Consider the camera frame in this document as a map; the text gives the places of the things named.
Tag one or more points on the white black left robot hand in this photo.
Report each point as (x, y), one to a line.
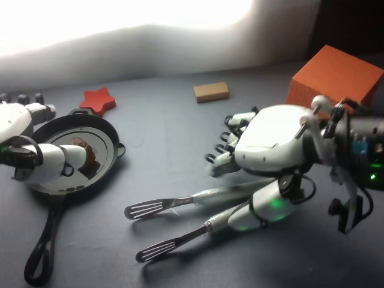
(51, 156)

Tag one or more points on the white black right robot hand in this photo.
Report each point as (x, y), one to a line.
(270, 141)

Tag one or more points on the brown meat chunk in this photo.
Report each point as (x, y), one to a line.
(90, 156)

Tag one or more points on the black cast iron skillet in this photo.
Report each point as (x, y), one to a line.
(105, 135)

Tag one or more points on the red star block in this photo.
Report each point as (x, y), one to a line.
(97, 100)

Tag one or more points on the orange box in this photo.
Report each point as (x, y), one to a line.
(336, 72)

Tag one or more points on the grey tablecloth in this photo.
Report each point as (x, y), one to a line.
(168, 135)

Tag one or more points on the tiny white scrap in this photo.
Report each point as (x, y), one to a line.
(175, 212)

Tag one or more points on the white backdrop sheet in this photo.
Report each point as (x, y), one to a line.
(150, 45)

